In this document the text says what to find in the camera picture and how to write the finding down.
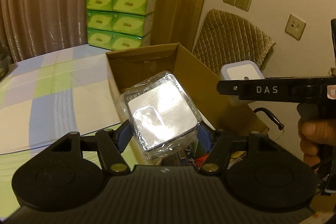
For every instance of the quilted chair back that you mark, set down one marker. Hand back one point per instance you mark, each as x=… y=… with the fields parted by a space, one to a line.
x=231 y=35

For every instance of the cardboard box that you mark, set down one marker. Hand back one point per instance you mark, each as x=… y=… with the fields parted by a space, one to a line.
x=199 y=69

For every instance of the red snack packet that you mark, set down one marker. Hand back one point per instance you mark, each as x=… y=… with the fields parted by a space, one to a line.
x=202 y=159

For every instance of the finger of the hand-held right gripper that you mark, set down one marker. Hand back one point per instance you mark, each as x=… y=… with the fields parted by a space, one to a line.
x=227 y=88

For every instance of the stack of green tissue packs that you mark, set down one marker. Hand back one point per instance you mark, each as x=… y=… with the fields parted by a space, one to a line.
x=118 y=19

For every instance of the brown curtain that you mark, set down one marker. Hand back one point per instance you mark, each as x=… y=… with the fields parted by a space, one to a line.
x=39 y=3

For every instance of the white plug-in night light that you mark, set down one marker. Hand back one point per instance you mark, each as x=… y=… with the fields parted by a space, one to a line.
x=241 y=69

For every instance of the clear square box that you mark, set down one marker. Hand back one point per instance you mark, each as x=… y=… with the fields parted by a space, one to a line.
x=160 y=111

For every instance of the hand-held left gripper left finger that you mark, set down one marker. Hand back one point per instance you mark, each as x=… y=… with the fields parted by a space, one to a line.
x=123 y=134

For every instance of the person's right hand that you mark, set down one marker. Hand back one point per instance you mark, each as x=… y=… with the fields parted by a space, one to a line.
x=315 y=134

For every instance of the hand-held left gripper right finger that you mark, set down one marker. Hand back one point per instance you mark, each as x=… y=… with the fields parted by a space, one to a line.
x=204 y=137

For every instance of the plaid tablecloth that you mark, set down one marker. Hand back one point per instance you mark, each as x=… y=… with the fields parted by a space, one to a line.
x=39 y=98

